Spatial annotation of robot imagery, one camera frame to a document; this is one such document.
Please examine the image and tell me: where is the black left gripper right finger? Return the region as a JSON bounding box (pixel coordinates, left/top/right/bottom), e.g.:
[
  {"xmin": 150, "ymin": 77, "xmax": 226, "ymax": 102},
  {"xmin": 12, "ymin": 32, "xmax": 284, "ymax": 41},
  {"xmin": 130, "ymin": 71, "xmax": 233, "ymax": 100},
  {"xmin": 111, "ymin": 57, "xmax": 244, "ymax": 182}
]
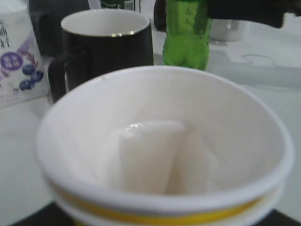
[{"xmin": 271, "ymin": 210, "xmax": 301, "ymax": 226}]

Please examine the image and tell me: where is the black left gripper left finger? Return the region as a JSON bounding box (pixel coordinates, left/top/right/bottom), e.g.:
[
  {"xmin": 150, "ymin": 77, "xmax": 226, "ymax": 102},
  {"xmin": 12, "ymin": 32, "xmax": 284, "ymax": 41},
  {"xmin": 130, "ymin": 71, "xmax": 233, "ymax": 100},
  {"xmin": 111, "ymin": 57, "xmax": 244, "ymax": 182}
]
[{"xmin": 0, "ymin": 202, "xmax": 62, "ymax": 226}]

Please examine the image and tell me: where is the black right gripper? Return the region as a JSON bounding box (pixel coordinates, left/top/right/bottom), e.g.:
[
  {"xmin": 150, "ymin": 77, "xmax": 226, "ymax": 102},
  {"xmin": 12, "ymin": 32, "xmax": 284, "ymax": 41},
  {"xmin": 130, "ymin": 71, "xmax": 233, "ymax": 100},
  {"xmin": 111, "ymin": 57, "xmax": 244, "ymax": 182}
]
[{"xmin": 209, "ymin": 0, "xmax": 301, "ymax": 28}]

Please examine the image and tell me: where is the green Sprite bottle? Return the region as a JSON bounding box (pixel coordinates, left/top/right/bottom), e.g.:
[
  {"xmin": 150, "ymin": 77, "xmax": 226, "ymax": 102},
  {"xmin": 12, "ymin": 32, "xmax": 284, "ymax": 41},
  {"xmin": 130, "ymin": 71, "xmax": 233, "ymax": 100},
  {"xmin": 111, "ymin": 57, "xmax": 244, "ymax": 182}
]
[{"xmin": 163, "ymin": 0, "xmax": 212, "ymax": 70}]

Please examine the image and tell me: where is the yellow paper cup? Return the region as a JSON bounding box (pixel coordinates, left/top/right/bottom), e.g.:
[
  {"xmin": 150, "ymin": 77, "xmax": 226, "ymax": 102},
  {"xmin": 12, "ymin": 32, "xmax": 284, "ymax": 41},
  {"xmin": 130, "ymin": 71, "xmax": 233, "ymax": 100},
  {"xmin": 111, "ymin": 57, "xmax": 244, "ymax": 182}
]
[{"xmin": 36, "ymin": 66, "xmax": 294, "ymax": 226}]

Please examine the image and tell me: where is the cola bottle red label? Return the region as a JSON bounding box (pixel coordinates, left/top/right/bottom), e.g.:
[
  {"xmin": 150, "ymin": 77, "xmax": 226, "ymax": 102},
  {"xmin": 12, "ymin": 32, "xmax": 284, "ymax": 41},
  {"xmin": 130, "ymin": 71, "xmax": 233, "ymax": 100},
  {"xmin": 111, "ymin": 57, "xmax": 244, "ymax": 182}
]
[{"xmin": 153, "ymin": 0, "xmax": 166, "ymax": 32}]

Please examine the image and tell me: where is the white blueberry yogurt carton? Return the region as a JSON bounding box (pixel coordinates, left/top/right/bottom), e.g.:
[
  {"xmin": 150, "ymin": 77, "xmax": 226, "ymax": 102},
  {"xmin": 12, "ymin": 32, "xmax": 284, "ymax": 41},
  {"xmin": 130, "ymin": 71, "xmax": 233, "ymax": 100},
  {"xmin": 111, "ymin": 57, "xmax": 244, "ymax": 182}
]
[{"xmin": 0, "ymin": 0, "xmax": 49, "ymax": 107}]

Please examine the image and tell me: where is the clear water bottle green label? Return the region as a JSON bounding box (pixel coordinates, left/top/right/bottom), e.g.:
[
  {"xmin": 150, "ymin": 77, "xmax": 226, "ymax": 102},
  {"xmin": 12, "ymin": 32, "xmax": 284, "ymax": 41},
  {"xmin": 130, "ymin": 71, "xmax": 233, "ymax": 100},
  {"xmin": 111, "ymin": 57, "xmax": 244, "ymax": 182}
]
[{"xmin": 100, "ymin": 0, "xmax": 135, "ymax": 11}]

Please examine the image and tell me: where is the black mug front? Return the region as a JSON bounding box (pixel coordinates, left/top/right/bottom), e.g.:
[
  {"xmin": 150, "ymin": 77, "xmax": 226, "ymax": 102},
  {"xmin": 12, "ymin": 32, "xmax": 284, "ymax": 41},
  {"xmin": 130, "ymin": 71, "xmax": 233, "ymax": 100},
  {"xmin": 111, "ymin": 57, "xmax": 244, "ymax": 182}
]
[{"xmin": 48, "ymin": 9, "xmax": 154, "ymax": 102}]

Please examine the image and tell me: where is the dark grey mug rear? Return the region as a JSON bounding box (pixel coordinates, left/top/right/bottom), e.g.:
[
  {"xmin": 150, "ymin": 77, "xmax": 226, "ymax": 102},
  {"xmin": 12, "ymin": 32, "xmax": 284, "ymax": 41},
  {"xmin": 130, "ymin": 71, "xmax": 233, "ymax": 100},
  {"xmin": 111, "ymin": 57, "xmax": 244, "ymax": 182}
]
[{"xmin": 29, "ymin": 0, "xmax": 90, "ymax": 57}]

